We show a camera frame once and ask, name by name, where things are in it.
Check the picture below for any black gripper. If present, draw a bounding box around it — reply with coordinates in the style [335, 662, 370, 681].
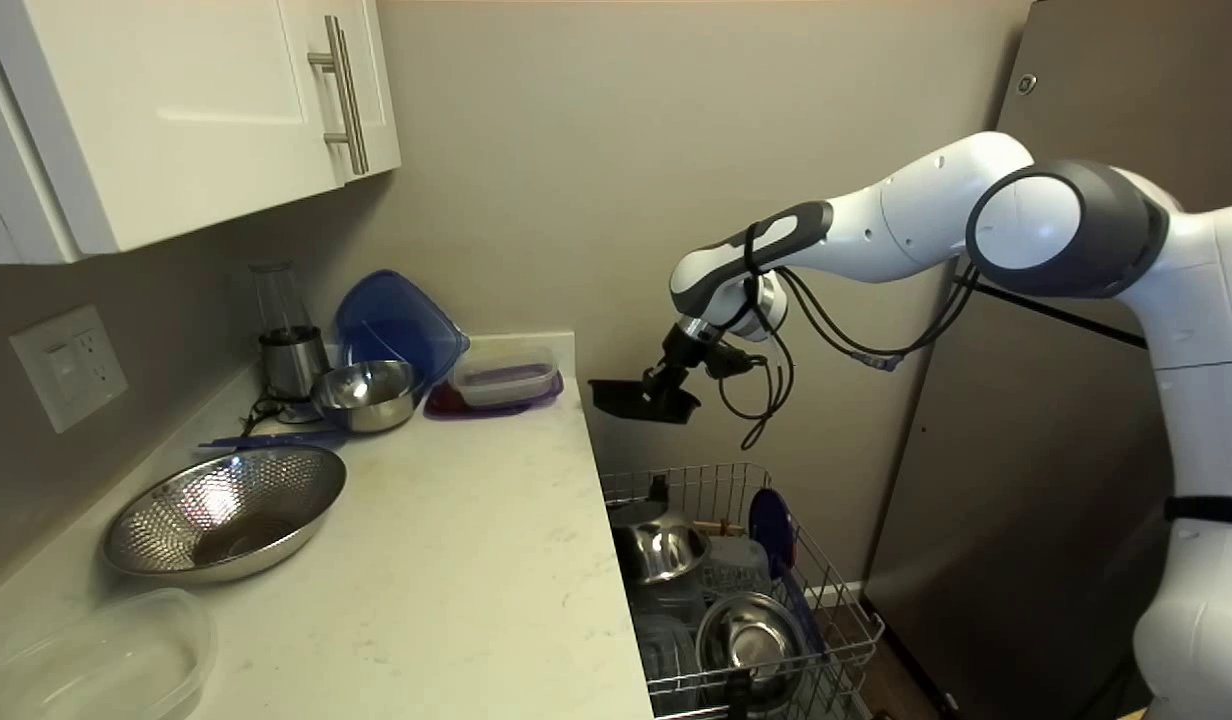
[640, 324, 764, 408]

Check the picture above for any black plastic lunchbox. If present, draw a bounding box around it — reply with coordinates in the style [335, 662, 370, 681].
[586, 377, 704, 427]

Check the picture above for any grey dishwasher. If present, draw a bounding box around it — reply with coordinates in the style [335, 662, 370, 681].
[600, 456, 891, 720]

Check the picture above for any shiny steel counter bowl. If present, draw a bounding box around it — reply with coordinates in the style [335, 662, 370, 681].
[312, 357, 418, 442]

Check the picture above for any small steel bowl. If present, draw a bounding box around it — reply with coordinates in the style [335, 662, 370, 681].
[623, 515, 706, 588]

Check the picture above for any clear plastic container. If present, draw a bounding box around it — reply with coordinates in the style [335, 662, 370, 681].
[640, 584, 713, 681]

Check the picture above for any grey refrigerator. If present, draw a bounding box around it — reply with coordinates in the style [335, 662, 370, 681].
[858, 0, 1232, 720]

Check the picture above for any blue plastic utensil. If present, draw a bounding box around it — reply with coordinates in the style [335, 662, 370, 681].
[195, 422, 352, 461]

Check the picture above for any large steel mixing bowl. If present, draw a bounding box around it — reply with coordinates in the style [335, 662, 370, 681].
[101, 442, 352, 588]

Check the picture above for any white upper cabinet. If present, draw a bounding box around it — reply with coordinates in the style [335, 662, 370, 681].
[0, 0, 408, 270]

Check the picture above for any clear glass bowl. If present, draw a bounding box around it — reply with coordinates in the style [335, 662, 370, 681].
[0, 584, 221, 720]

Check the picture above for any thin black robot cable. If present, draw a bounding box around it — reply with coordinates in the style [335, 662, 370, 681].
[713, 219, 985, 453]

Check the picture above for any white wire dishwasher rack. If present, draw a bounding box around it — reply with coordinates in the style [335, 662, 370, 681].
[608, 456, 891, 720]

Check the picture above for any steel cabinet handle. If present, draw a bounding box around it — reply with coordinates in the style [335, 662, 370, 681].
[303, 13, 377, 180]

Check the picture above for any white wall outlet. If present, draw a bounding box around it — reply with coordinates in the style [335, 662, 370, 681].
[8, 305, 131, 435]

